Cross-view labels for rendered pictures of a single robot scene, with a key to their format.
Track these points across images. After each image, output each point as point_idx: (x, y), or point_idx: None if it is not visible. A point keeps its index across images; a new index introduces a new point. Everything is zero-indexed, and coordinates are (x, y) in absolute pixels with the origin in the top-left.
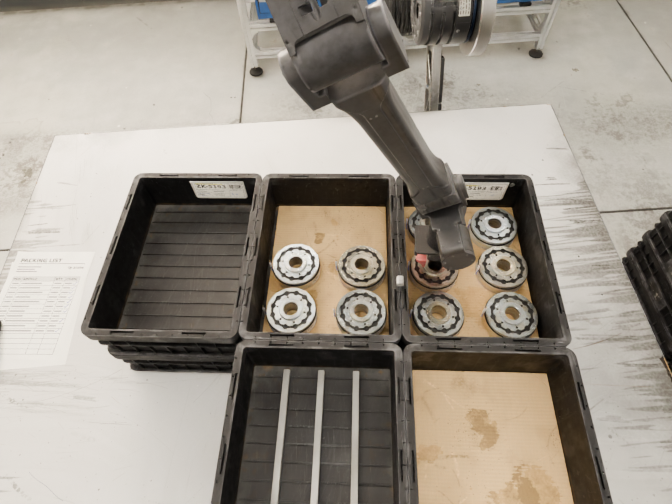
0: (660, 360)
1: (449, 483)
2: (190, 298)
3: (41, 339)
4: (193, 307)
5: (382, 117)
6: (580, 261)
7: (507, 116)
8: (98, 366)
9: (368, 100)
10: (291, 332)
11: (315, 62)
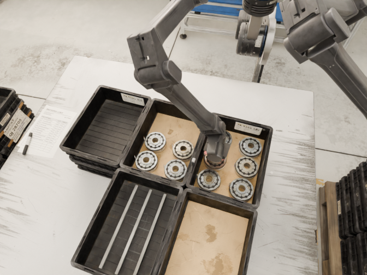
0: (314, 231)
1: (187, 251)
2: (107, 144)
3: (46, 145)
4: (107, 148)
5: (172, 97)
6: (295, 174)
7: (288, 93)
8: (65, 162)
9: (165, 91)
10: (143, 169)
11: (143, 76)
